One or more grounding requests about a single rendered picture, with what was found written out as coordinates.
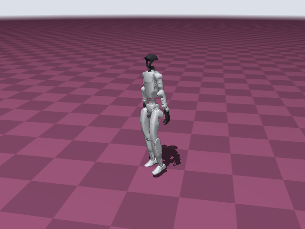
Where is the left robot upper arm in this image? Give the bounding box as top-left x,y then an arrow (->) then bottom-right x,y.
153,73 -> 164,97

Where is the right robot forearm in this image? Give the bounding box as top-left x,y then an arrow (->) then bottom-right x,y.
142,92 -> 148,105

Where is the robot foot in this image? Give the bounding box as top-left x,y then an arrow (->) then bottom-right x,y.
152,163 -> 166,175
145,158 -> 157,167

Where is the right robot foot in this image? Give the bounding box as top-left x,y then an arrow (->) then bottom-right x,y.
145,158 -> 157,167

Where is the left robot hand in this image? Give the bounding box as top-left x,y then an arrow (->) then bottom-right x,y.
163,109 -> 170,125

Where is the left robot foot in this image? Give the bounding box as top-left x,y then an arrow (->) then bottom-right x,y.
152,163 -> 166,175

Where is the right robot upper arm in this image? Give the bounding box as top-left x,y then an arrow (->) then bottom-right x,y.
141,72 -> 145,93

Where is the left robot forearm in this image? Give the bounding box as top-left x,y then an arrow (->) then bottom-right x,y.
160,91 -> 169,112

